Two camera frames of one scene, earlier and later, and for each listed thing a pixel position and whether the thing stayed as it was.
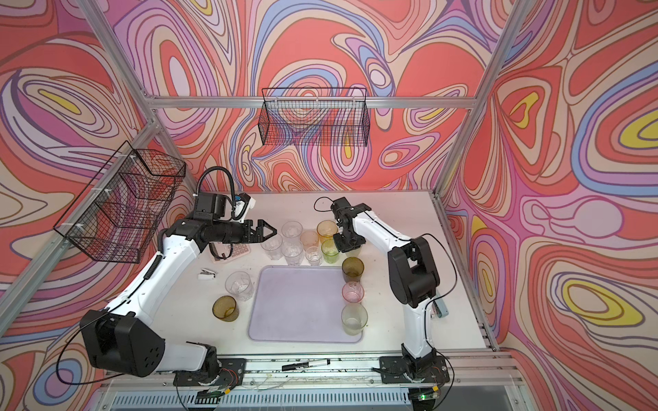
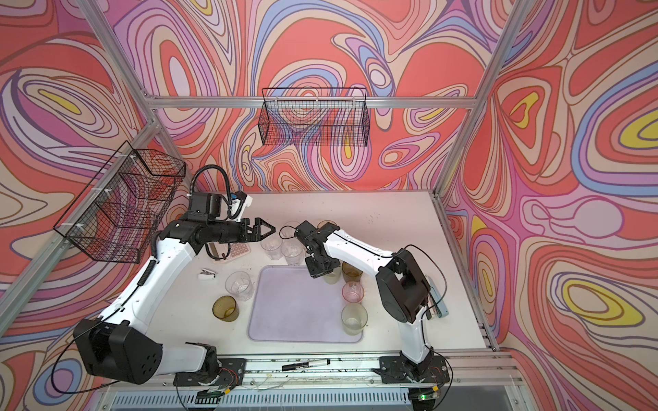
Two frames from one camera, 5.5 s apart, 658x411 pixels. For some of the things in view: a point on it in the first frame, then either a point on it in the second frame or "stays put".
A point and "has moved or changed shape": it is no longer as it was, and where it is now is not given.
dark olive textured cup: (352, 268) stays put
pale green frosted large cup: (355, 318) stays put
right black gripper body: (348, 241) -> (319, 266)
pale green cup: (353, 253) has moved or changed shape
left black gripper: (258, 238) stays put
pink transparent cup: (353, 292) stays put
